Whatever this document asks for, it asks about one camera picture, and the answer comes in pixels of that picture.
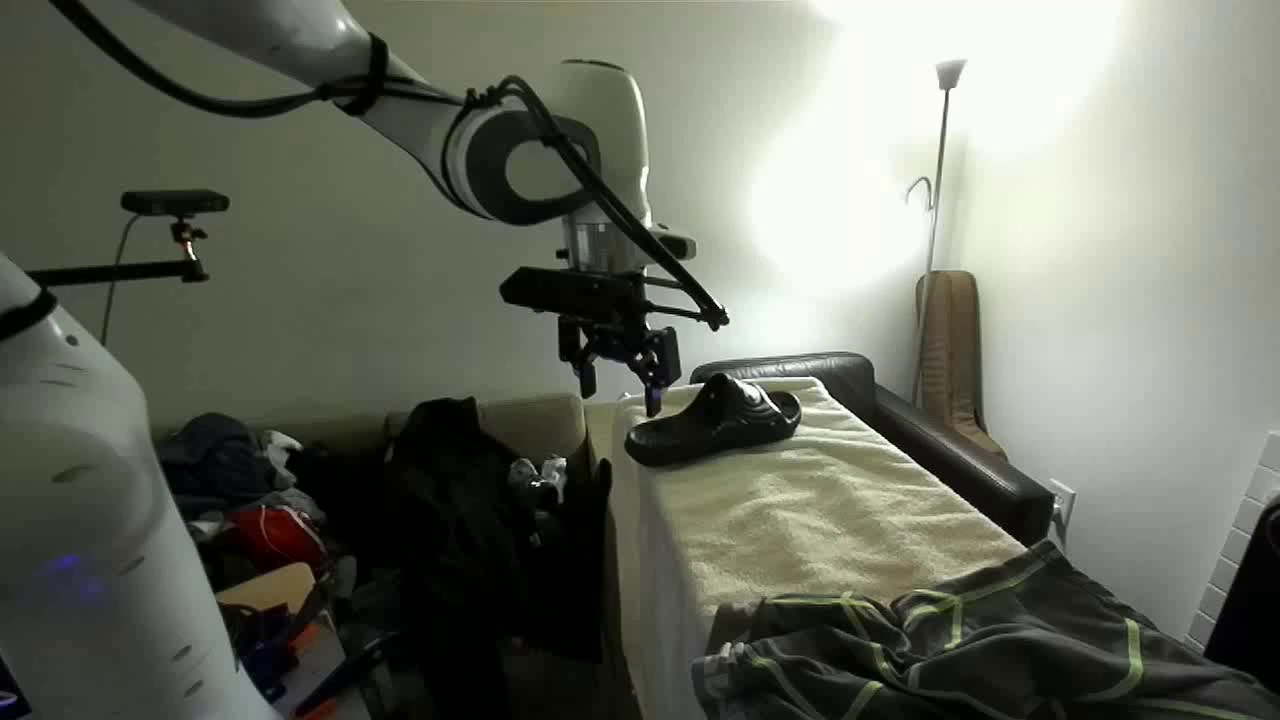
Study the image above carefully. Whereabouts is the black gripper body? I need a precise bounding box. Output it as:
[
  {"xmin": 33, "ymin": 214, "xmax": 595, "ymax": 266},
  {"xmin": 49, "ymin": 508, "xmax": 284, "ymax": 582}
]
[{"xmin": 556, "ymin": 308, "xmax": 688, "ymax": 384}]

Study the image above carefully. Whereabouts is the beige sofa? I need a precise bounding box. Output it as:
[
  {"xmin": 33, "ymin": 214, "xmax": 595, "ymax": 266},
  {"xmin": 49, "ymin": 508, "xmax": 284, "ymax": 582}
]
[{"xmin": 153, "ymin": 390, "xmax": 594, "ymax": 472}]

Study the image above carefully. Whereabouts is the cream covered table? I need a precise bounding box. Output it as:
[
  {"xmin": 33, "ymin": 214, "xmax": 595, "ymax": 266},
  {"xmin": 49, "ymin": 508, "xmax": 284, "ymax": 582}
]
[{"xmin": 599, "ymin": 377, "xmax": 1033, "ymax": 720}]

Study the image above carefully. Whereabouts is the black jacket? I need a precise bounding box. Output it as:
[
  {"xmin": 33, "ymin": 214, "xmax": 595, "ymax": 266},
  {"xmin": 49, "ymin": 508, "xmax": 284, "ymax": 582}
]
[{"xmin": 379, "ymin": 391, "xmax": 616, "ymax": 720}]

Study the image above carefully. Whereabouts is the black leather armchair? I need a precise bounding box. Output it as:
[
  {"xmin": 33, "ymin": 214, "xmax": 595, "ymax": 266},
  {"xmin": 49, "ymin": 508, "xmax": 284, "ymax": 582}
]
[{"xmin": 688, "ymin": 347, "xmax": 1055, "ymax": 547}]

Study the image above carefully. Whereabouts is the brown wicker board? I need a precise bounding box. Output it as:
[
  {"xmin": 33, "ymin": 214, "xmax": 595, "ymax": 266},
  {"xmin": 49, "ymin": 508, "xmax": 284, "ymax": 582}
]
[{"xmin": 911, "ymin": 269, "xmax": 1011, "ymax": 464}]

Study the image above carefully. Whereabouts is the red garment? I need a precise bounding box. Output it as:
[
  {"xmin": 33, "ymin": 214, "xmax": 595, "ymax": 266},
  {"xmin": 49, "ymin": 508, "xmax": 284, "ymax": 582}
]
[{"xmin": 228, "ymin": 500, "xmax": 333, "ymax": 576}]

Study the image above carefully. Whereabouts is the thin white floor lamp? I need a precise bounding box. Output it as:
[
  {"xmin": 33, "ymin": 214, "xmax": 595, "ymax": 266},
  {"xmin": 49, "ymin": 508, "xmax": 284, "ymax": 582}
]
[{"xmin": 901, "ymin": 57, "xmax": 972, "ymax": 276}]

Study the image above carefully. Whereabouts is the dark blue garment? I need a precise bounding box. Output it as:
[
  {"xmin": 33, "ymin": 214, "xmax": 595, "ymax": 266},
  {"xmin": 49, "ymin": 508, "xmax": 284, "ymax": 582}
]
[{"xmin": 155, "ymin": 407, "xmax": 287, "ymax": 513}]

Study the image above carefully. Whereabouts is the dark green striped cloth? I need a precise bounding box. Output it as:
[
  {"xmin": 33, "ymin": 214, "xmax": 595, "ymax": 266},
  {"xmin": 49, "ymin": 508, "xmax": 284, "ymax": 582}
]
[{"xmin": 693, "ymin": 538, "xmax": 1280, "ymax": 720}]

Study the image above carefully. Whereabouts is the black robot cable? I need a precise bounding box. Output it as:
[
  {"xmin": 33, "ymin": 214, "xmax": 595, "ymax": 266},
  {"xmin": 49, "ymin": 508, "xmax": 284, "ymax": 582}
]
[{"xmin": 54, "ymin": 0, "xmax": 732, "ymax": 337}]

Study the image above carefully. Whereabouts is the white wall outlet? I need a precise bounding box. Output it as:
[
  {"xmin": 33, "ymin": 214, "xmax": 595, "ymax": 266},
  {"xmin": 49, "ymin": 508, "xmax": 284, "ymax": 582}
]
[{"xmin": 1048, "ymin": 478, "xmax": 1082, "ymax": 545}]

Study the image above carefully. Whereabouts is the black bar camera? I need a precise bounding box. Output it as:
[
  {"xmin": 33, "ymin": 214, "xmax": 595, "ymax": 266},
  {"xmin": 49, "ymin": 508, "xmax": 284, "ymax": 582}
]
[{"xmin": 115, "ymin": 189, "xmax": 234, "ymax": 221}]

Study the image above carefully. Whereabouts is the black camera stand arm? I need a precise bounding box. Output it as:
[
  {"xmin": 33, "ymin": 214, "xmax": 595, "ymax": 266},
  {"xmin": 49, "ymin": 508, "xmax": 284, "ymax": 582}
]
[{"xmin": 24, "ymin": 217, "xmax": 217, "ymax": 293}]

